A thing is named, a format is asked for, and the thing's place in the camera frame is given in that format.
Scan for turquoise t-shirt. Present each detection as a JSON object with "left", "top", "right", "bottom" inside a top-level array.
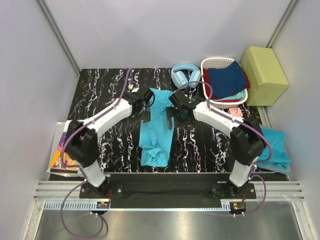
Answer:
[{"left": 139, "top": 88, "right": 174, "bottom": 168}]

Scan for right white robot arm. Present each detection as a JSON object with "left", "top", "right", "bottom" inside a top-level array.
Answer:
[{"left": 166, "top": 90, "right": 267, "bottom": 199}]

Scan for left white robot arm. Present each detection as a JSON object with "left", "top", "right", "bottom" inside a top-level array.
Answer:
[{"left": 61, "top": 88, "right": 155, "bottom": 198}]

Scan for pile of teal t-shirts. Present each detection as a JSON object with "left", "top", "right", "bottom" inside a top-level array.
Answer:
[{"left": 257, "top": 125, "right": 292, "bottom": 175}]

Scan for light blue headphones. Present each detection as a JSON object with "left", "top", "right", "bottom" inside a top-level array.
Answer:
[{"left": 170, "top": 63, "right": 202, "bottom": 89}]

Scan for navy blue folded t-shirt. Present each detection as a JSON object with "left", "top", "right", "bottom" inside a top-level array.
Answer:
[{"left": 207, "top": 60, "right": 250, "bottom": 99}]

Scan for pink cube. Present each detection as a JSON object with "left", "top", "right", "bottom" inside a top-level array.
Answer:
[{"left": 228, "top": 107, "right": 243, "bottom": 117}]

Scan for white plastic laundry basket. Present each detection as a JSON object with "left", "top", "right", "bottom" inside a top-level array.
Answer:
[{"left": 200, "top": 57, "right": 248, "bottom": 109}]

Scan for teal folded t-shirt in basket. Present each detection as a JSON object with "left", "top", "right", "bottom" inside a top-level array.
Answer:
[{"left": 218, "top": 90, "right": 246, "bottom": 102}]

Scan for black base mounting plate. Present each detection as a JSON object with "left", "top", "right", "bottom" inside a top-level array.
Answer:
[{"left": 79, "top": 173, "right": 257, "bottom": 210}]

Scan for white paper sheets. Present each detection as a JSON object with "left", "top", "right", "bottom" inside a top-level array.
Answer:
[{"left": 47, "top": 120, "right": 82, "bottom": 177}]

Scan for yellow-green storage box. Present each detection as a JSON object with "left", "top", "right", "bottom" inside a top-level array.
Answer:
[{"left": 240, "top": 46, "right": 289, "bottom": 106}]

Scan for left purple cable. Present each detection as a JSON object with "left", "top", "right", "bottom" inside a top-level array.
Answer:
[{"left": 60, "top": 67, "right": 136, "bottom": 237}]

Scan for purple cable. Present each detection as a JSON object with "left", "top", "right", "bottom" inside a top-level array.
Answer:
[
  {"left": 176, "top": 80, "right": 275, "bottom": 217},
  {"left": 60, "top": 67, "right": 136, "bottom": 237}
]

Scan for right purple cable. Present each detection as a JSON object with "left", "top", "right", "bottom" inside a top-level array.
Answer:
[{"left": 176, "top": 80, "right": 275, "bottom": 217}]

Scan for aluminium rail frame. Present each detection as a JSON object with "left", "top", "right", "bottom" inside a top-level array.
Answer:
[{"left": 23, "top": 180, "right": 320, "bottom": 240}]

